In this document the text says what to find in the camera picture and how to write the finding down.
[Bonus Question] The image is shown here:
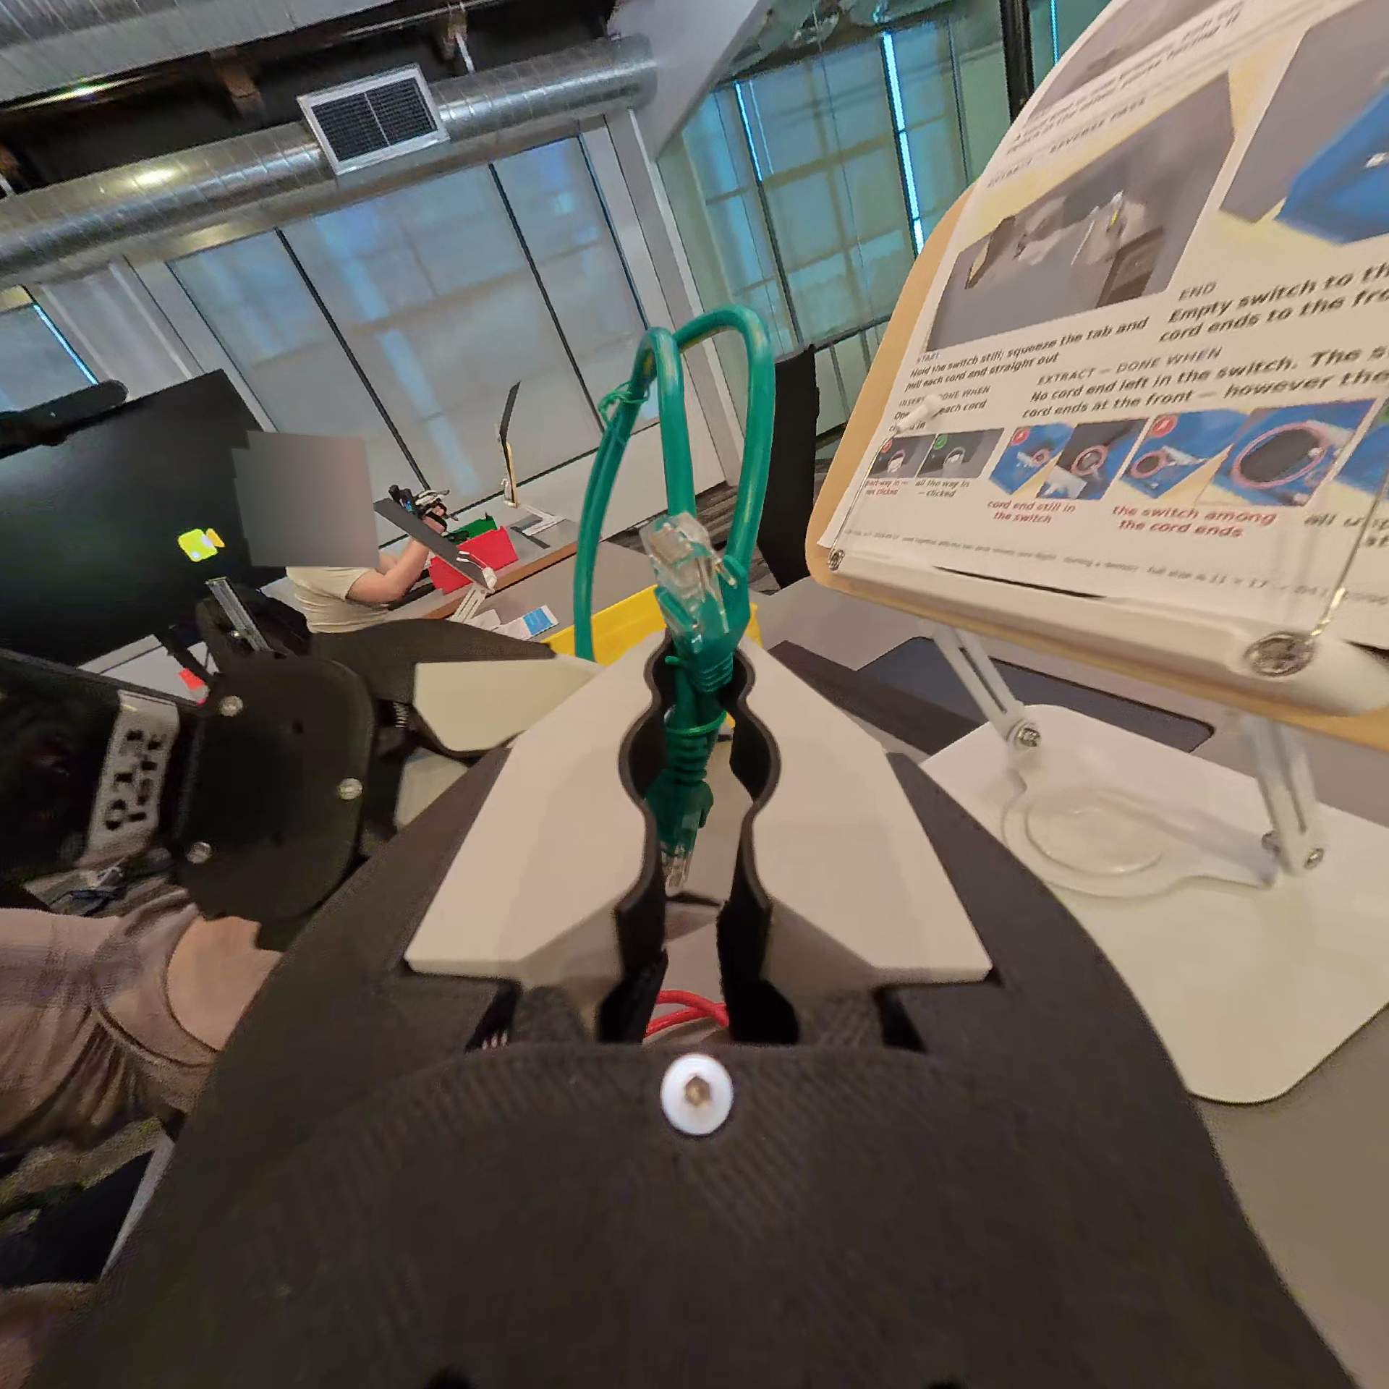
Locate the yellow plastic bin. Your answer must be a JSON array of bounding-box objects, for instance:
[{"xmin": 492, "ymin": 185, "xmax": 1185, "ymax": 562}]
[{"xmin": 548, "ymin": 592, "xmax": 762, "ymax": 667}]

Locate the black camera bar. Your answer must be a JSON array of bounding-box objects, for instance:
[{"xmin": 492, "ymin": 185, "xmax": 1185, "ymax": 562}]
[{"xmin": 0, "ymin": 381, "xmax": 130, "ymax": 460}]

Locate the red plastic bin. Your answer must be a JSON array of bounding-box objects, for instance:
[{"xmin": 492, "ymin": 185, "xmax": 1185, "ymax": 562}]
[{"xmin": 429, "ymin": 526, "xmax": 523, "ymax": 597}]

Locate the black monitor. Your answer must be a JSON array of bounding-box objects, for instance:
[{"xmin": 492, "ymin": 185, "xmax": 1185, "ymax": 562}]
[{"xmin": 0, "ymin": 370, "xmax": 276, "ymax": 668}]

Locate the instruction sheet on stand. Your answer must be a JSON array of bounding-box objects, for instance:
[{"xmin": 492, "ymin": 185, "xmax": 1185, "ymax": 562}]
[{"xmin": 809, "ymin": 0, "xmax": 1389, "ymax": 1103}]

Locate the silver air duct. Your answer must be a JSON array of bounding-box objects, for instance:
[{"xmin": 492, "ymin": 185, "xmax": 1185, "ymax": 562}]
[{"xmin": 0, "ymin": 33, "xmax": 659, "ymax": 287}]

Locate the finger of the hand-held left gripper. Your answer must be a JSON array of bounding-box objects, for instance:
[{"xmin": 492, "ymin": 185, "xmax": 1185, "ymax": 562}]
[
  {"xmin": 393, "ymin": 750, "xmax": 484, "ymax": 833},
  {"xmin": 374, "ymin": 628, "xmax": 606, "ymax": 759}
]

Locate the person's left forearm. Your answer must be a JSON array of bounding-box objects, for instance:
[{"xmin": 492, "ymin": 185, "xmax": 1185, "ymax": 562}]
[{"xmin": 0, "ymin": 906, "xmax": 287, "ymax": 1152}]

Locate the green ethernet cable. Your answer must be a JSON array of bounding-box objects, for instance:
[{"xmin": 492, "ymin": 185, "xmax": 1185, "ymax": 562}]
[{"xmin": 573, "ymin": 307, "xmax": 780, "ymax": 897}]

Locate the printed instruction sheet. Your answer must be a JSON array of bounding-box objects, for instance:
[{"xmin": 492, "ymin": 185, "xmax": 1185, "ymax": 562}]
[{"xmin": 820, "ymin": 0, "xmax": 1389, "ymax": 612}]

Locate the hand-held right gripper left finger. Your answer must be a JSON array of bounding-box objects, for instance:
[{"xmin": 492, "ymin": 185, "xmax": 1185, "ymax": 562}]
[{"xmin": 404, "ymin": 639, "xmax": 668, "ymax": 1045}]

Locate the red ethernet cable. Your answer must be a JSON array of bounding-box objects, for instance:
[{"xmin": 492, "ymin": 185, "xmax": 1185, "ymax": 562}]
[{"xmin": 650, "ymin": 991, "xmax": 731, "ymax": 1041}]

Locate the white vent grille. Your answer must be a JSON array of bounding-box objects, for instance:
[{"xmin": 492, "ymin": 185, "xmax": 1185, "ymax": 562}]
[{"xmin": 299, "ymin": 66, "xmax": 449, "ymax": 176}]

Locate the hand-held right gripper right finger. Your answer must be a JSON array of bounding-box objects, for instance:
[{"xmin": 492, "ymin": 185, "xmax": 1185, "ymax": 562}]
[{"xmin": 719, "ymin": 650, "xmax": 992, "ymax": 1038}]

